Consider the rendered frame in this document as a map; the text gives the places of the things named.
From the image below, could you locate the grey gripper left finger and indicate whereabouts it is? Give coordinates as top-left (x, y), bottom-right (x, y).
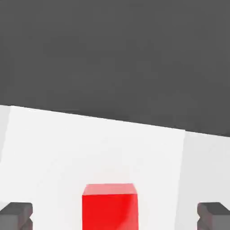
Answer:
top-left (0, 202), bottom-right (34, 230)

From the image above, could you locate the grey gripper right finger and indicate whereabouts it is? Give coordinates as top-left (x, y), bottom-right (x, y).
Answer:
top-left (197, 202), bottom-right (230, 230)

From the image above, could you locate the small red cube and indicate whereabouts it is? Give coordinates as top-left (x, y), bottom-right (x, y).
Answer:
top-left (82, 183), bottom-right (139, 230)

